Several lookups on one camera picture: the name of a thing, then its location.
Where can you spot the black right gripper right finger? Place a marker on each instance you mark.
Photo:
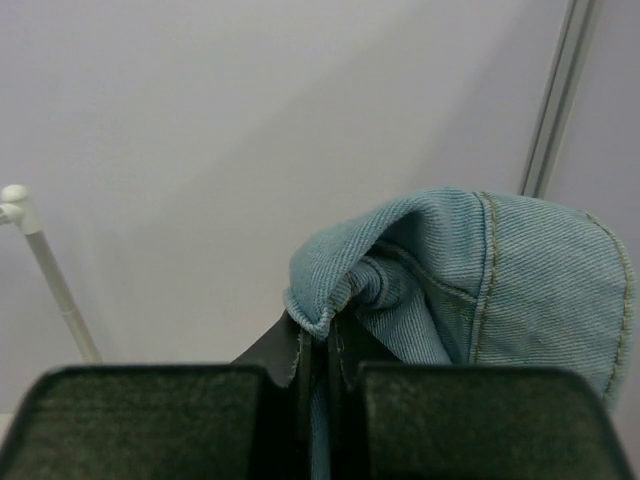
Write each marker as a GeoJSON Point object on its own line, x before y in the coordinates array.
{"type": "Point", "coordinates": [390, 420]}

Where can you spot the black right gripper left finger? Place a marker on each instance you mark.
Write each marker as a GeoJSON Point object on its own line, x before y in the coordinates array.
{"type": "Point", "coordinates": [248, 419]}

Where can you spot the white garment rack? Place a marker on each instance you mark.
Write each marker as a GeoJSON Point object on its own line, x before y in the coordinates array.
{"type": "Point", "coordinates": [19, 209]}

